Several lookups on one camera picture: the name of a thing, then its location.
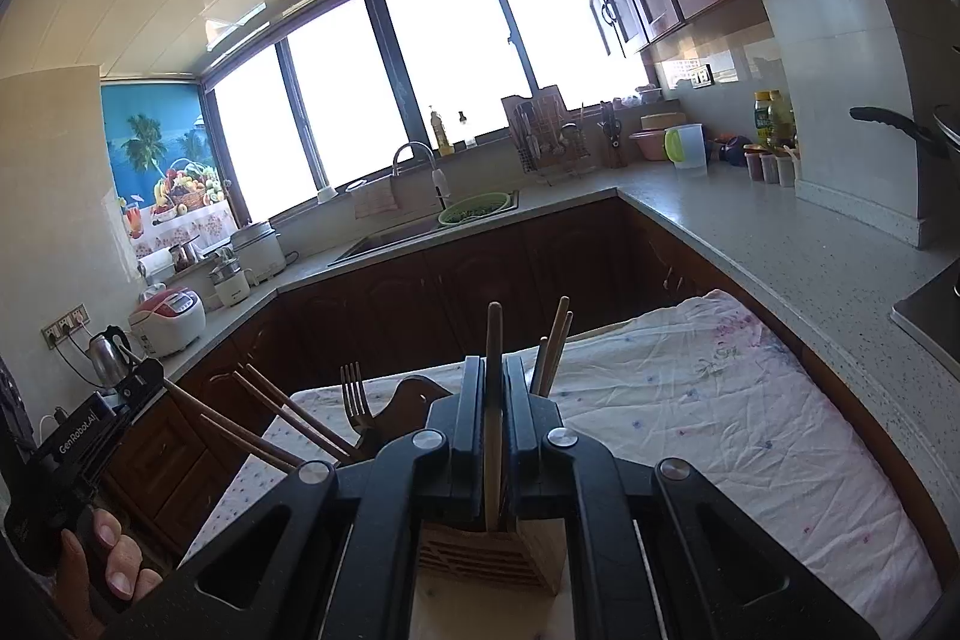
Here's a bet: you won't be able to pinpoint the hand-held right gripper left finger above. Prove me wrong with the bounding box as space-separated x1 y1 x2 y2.
97 355 487 640

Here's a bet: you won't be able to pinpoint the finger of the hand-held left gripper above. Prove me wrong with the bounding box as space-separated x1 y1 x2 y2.
111 359 166 414

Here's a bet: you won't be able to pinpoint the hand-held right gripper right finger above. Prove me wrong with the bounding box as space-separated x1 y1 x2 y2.
504 355 882 640

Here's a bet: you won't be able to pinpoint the wooden utensil holder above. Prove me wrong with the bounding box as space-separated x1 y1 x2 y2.
352 376 569 600

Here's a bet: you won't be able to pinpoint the person's left hand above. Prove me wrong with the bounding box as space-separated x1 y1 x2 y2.
54 506 164 640

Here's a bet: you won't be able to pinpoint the metal kettle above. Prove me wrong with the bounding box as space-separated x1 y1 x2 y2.
85 325 140 390

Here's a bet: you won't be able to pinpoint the red and white rice cooker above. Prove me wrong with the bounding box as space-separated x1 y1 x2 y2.
129 284 207 357

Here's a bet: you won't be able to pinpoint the paper towel roll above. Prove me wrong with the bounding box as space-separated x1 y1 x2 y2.
136 250 177 281

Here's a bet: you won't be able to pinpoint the metal fork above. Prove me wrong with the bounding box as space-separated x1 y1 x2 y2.
339 362 376 453

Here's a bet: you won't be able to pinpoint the white food steamer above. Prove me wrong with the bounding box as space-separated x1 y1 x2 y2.
208 248 252 310

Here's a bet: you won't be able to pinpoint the wooden base cabinets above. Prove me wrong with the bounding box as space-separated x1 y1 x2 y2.
97 196 960 581

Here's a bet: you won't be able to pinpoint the floral tablecloth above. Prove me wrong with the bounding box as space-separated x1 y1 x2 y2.
180 289 942 640

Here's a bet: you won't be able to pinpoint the kitchen sink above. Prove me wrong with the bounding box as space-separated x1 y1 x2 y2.
330 190 522 266

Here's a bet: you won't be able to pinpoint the green colander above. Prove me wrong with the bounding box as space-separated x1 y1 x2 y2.
437 196 511 227

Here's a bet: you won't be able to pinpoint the dish cloth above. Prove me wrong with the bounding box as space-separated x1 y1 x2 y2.
351 179 398 220

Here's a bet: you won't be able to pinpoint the metal faucet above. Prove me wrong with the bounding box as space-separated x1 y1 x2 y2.
391 142 451 210

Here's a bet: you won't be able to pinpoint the dish rack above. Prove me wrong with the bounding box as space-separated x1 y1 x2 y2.
501 85 597 185

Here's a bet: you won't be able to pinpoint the yellow dish soap bottle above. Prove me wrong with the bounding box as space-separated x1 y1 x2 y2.
429 107 455 156

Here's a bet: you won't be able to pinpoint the pink plastic basin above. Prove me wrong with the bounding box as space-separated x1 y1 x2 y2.
628 115 687 163

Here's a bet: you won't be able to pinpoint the speckled kitchen countertop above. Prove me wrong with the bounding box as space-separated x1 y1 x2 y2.
202 160 960 431

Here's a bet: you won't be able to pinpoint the green and white pitcher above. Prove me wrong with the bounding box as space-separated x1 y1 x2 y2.
665 122 710 176

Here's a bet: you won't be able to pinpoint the kitchen window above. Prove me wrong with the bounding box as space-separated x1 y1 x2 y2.
202 0 653 221

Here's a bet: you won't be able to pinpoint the yellow oil bottle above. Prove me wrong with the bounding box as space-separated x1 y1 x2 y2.
754 91 777 150
771 89 797 150

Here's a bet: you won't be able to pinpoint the gas stove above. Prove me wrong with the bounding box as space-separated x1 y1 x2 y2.
889 261 960 341

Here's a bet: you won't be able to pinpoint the black wok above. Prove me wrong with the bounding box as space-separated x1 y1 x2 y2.
850 104 960 161

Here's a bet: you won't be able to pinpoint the wall socket strip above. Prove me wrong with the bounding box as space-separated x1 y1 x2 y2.
41 304 91 350

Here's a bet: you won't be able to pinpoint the tropical fruit wall poster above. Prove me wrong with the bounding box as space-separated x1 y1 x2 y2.
101 81 233 262

